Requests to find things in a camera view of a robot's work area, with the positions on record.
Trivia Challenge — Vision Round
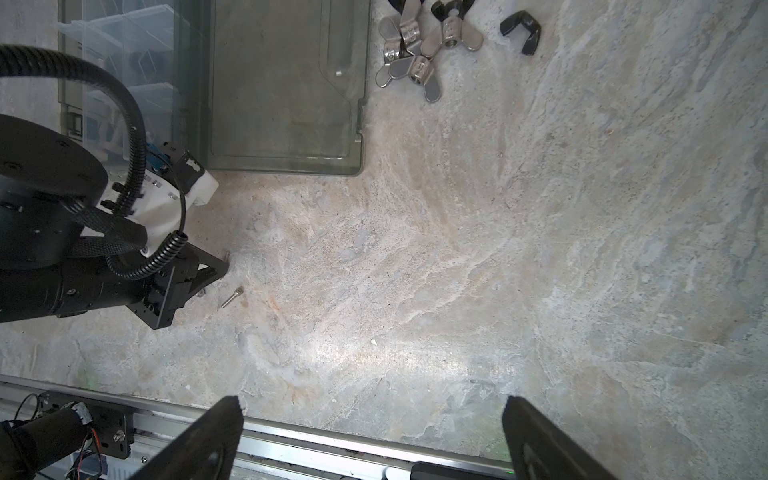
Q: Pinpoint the pile of wing nuts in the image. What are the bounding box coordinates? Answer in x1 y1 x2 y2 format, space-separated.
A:
375 0 484 103

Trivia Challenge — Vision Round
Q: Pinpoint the aluminium mounting rail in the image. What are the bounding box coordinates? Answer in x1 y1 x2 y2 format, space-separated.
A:
1 375 515 479

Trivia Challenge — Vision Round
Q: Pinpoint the lone black wing nut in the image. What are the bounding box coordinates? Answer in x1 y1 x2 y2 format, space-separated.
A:
499 9 544 58

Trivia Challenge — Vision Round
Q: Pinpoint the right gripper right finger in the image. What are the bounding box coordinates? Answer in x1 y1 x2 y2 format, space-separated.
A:
501 396 617 480

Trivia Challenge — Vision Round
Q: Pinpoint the silver cap screw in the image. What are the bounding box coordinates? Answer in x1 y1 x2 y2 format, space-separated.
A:
219 286 244 310

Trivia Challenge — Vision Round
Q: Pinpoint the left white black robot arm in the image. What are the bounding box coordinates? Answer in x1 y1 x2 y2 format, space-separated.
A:
1 44 229 330

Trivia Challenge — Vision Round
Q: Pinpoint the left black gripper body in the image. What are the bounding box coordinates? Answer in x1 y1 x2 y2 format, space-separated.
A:
127 243 230 330

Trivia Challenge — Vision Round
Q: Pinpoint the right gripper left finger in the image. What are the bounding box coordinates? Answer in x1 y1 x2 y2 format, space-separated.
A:
131 396 244 480

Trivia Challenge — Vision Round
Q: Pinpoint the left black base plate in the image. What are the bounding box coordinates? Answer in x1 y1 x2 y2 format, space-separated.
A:
41 391 137 459

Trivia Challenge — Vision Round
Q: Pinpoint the clear compartment organizer box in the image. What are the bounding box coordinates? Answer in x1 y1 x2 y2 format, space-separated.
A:
55 1 214 159

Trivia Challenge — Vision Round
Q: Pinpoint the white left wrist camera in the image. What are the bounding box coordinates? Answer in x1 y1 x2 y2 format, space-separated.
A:
127 142 219 257

